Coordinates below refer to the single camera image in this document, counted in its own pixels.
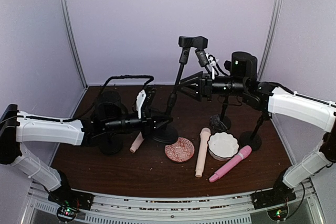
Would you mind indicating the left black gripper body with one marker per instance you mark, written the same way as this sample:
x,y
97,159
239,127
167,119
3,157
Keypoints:
x,y
146,124

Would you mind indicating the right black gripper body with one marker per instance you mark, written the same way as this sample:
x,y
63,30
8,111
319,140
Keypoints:
x,y
205,86

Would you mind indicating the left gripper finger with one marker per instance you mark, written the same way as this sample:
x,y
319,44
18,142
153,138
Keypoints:
x,y
161,125
162,119

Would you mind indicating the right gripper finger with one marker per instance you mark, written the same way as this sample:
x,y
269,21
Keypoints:
x,y
192,78
192,91

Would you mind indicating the black mic stand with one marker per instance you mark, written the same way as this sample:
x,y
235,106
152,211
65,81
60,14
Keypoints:
x,y
251,138
174,95
111,147
226,121

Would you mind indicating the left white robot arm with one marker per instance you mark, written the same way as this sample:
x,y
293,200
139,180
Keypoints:
x,y
109,118

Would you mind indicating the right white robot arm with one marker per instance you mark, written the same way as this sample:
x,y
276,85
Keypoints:
x,y
271,98

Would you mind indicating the cream microphone left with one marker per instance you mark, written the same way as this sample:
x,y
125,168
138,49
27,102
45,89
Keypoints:
x,y
136,143

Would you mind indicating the cream microphone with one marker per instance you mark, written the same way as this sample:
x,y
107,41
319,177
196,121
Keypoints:
x,y
136,143
202,152

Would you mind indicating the red patterned dish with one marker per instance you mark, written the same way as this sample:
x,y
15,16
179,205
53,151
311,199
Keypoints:
x,y
181,151

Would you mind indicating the black crumpled object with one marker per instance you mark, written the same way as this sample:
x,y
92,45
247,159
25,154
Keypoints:
x,y
216,123

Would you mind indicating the cream microphone centre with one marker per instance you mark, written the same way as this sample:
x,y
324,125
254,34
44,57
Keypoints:
x,y
202,152

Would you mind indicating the white scalloped bowl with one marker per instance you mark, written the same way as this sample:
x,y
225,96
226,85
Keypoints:
x,y
222,146

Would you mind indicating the pink microphone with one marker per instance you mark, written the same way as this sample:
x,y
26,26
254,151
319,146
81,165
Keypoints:
x,y
241,155

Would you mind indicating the front aluminium rail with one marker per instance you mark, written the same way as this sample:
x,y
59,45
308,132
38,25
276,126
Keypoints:
x,y
234,208

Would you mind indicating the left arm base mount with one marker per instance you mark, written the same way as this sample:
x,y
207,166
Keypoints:
x,y
70,203

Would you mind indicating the right aluminium frame post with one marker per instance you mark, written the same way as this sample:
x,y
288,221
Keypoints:
x,y
270,37

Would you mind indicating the aluminium frame post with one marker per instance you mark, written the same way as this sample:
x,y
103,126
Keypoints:
x,y
270,37
72,43

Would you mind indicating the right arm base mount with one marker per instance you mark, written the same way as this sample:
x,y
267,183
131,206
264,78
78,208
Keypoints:
x,y
274,201

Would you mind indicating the left aluminium frame post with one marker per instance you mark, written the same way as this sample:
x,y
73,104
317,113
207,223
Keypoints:
x,y
72,43

